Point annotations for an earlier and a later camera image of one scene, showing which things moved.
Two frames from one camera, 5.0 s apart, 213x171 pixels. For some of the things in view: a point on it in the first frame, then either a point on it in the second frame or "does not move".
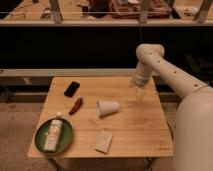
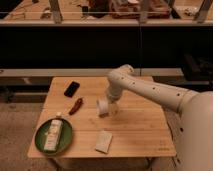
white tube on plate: x=53 y=135 does not move
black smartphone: x=71 y=89 does not move
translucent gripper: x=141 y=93 to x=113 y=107
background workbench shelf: x=106 y=11 does not move
